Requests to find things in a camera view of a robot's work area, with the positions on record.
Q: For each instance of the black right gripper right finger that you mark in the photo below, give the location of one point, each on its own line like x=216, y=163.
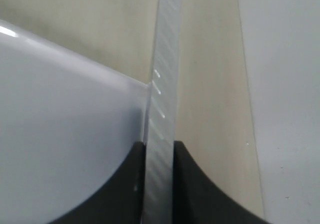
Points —
x=197, y=200

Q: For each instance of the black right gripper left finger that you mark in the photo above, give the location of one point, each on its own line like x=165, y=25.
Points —
x=120, y=199

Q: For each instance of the white plastic tray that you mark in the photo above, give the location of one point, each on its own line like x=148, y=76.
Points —
x=67, y=123

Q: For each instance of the dark blue moon book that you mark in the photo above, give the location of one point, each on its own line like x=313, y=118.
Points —
x=160, y=116

